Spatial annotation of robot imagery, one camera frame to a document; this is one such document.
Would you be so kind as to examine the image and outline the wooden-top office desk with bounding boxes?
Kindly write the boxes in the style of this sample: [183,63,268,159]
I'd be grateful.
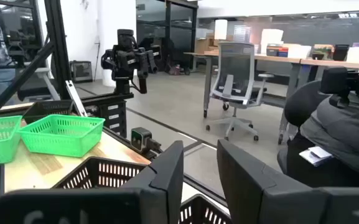
[184,50,359,146]

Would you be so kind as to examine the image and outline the black container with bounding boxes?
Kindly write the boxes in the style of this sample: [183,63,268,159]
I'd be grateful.
[332,44,350,62]

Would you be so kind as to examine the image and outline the white notepad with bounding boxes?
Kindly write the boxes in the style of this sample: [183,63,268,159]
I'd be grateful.
[299,146,334,167]

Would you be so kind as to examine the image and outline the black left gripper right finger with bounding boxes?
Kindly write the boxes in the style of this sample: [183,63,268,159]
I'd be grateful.
[216,138,359,224]

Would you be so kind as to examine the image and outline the colourful printed box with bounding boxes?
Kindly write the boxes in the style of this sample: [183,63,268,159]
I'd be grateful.
[312,44,335,60]

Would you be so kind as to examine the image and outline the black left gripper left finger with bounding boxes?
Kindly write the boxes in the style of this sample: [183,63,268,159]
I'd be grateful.
[0,140,185,224]

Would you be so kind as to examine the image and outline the black office chair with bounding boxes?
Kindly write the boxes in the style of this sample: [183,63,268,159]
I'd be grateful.
[283,80,323,128]

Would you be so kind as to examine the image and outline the brown cardboard box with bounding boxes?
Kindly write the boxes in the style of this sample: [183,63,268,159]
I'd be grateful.
[194,37,220,54]

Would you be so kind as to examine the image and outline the black and red box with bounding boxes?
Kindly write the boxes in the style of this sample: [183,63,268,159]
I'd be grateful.
[266,45,289,58]

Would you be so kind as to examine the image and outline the black drawer unit white labels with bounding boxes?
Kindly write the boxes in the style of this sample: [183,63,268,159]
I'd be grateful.
[96,99,128,138]

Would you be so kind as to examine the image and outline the small black table-level camera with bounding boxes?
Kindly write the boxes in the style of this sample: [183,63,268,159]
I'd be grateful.
[131,126,163,158]

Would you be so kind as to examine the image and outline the grey mesh office chair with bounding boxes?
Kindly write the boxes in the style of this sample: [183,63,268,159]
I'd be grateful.
[205,42,276,142]

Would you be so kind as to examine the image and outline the silver metal bracket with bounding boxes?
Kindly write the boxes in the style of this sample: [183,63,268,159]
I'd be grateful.
[64,80,88,118]

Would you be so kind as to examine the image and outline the white step stool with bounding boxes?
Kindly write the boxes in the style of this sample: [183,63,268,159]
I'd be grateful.
[26,67,61,101]

